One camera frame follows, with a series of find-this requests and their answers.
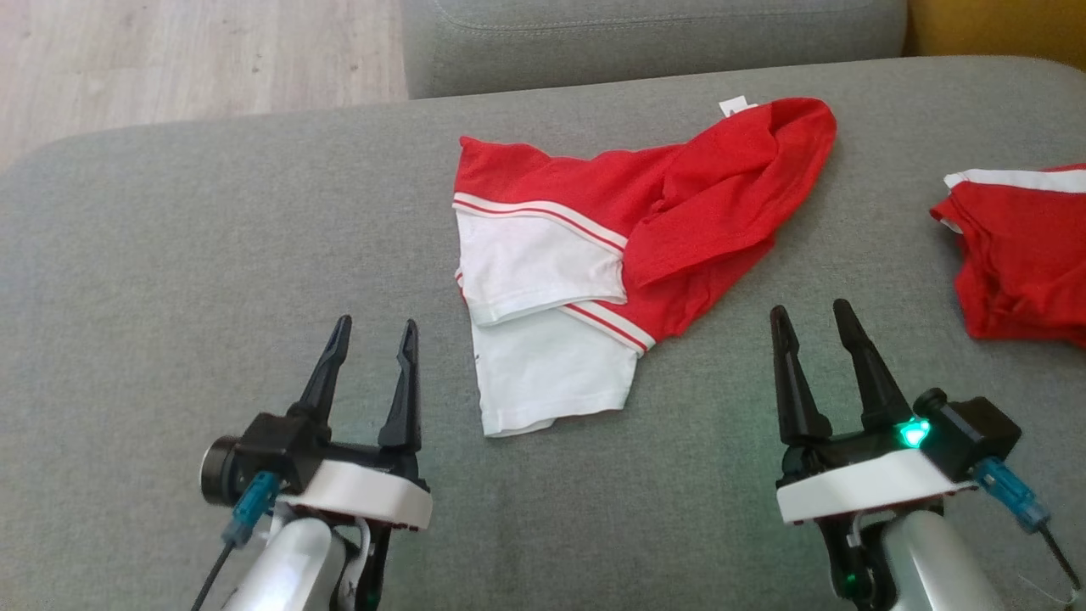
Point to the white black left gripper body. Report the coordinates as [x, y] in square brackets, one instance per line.
[365, 492]

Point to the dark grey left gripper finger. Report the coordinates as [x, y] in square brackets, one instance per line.
[327, 373]
[405, 399]

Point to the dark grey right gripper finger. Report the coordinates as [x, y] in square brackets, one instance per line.
[797, 390]
[874, 382]

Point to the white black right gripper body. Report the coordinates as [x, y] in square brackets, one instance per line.
[865, 484]

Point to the red jersey with white trim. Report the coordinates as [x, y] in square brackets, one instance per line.
[1027, 255]

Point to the red white-sleeved t-shirt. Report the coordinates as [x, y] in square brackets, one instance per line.
[704, 195]

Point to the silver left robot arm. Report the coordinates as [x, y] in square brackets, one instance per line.
[288, 564]

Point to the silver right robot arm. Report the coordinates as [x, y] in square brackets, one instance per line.
[942, 564]

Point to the grey sofa seat cushion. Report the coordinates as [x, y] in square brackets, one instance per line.
[170, 255]
[645, 42]

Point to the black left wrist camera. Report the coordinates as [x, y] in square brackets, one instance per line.
[254, 450]

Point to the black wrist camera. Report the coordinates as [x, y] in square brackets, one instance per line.
[254, 450]
[976, 433]

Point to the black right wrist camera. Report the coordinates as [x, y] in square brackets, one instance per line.
[976, 433]

